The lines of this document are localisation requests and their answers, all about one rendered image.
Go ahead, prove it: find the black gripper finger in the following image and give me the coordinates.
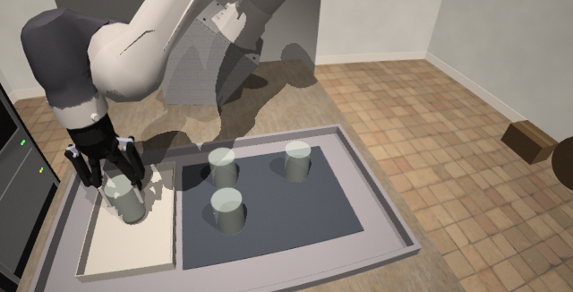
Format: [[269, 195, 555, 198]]
[[99, 136, 145, 203], [64, 144, 113, 208]]

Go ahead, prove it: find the clear glass cylinder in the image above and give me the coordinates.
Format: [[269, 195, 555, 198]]
[[211, 187, 244, 236], [209, 148, 237, 189], [104, 175, 146, 222], [284, 141, 311, 183]]

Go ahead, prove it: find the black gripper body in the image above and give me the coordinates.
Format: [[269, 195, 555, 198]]
[[66, 113, 120, 160]]

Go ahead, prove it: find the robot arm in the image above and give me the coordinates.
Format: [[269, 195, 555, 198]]
[[21, 0, 286, 129]]

